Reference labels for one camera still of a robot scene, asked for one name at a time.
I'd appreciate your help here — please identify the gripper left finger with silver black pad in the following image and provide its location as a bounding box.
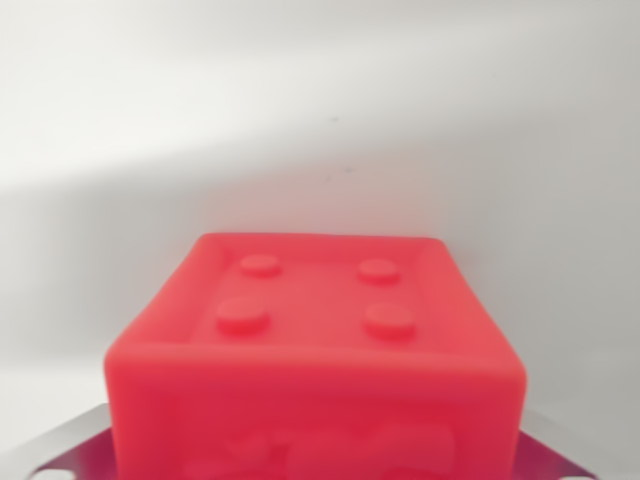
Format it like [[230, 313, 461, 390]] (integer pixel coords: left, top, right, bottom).
[[0, 403, 121, 480]]

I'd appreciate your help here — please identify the gripper right finger with silver black pad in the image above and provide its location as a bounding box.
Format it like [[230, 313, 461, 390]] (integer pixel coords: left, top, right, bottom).
[[507, 408, 640, 480]]

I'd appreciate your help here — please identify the red studded cube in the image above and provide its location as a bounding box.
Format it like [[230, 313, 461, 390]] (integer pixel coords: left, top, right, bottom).
[[103, 231, 528, 480]]

